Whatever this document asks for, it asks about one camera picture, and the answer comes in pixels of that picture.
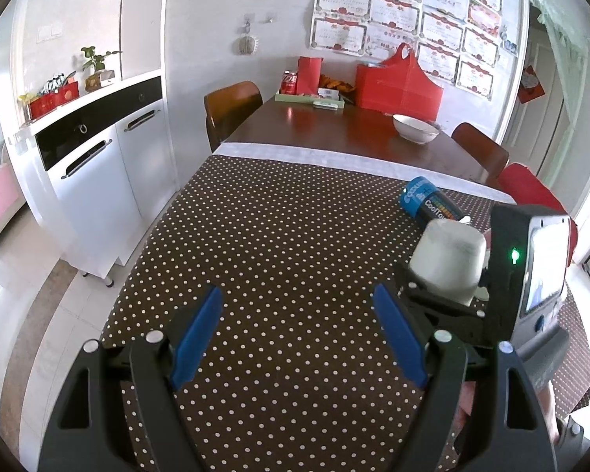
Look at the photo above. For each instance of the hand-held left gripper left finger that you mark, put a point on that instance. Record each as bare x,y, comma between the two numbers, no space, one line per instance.
196,339

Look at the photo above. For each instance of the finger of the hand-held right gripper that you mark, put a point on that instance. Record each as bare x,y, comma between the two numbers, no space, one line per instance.
442,317

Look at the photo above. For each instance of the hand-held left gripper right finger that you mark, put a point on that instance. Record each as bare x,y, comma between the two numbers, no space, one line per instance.
398,339

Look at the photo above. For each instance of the white cup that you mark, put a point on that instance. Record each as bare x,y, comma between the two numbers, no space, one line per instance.
447,255

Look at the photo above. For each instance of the red chair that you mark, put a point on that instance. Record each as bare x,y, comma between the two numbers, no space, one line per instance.
533,191

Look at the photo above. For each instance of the blue and black can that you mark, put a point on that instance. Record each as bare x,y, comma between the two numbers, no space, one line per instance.
425,201

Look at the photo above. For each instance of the brown wooden chair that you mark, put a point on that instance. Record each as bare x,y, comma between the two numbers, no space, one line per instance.
231,108
479,150

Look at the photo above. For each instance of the brown polka-dot tablecloth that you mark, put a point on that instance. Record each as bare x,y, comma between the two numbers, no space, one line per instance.
275,236

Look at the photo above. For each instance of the white door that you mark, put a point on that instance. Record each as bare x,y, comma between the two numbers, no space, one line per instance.
533,118

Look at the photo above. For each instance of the white bowl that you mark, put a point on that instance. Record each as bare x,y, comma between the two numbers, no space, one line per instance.
416,129

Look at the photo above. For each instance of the white sideboard cabinet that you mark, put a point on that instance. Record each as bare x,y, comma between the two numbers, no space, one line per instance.
93,187

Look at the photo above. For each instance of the red door ornament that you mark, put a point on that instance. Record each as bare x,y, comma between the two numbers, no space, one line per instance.
530,86

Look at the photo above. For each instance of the dark wooden dining table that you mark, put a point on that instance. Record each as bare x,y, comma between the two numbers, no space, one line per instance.
334,132

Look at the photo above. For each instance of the large red gift bag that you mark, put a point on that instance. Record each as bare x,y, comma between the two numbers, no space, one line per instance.
398,88

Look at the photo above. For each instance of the green sheer curtain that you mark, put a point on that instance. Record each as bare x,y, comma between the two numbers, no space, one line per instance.
568,59

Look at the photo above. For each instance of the white remote control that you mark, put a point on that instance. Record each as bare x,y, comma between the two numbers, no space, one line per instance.
325,104

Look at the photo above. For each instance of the orange snack packet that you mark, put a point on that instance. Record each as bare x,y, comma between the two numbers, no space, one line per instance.
338,83

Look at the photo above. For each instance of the green tray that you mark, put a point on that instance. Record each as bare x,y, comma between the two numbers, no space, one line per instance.
295,99

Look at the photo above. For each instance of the red soda can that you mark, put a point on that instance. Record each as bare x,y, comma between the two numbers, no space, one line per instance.
288,83

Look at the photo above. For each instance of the small red gift bag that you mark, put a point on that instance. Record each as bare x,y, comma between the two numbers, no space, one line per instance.
309,74

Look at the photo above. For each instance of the red box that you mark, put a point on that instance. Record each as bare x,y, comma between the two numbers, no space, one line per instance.
54,101

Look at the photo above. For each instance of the potted green plant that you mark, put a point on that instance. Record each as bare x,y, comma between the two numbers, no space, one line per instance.
96,61

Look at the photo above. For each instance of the wall of framed certificates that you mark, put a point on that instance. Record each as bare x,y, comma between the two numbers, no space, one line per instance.
388,10

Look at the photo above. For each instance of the hanging woven wall ornament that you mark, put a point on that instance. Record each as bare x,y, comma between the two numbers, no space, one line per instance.
247,44

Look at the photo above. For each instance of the white wall socket panel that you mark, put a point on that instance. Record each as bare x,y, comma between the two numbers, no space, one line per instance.
49,32

